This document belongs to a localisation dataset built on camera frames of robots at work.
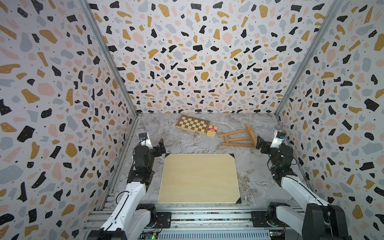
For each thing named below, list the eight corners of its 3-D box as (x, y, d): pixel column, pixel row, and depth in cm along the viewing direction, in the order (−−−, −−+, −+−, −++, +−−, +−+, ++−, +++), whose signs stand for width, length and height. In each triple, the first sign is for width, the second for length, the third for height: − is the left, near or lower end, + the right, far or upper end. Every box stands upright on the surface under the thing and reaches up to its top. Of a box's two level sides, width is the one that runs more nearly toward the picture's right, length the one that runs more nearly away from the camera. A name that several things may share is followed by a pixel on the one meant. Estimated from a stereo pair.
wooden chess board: (175, 128, 115) (174, 125, 112) (181, 117, 123) (180, 114, 120) (205, 135, 111) (205, 133, 108) (209, 123, 119) (210, 120, 116)
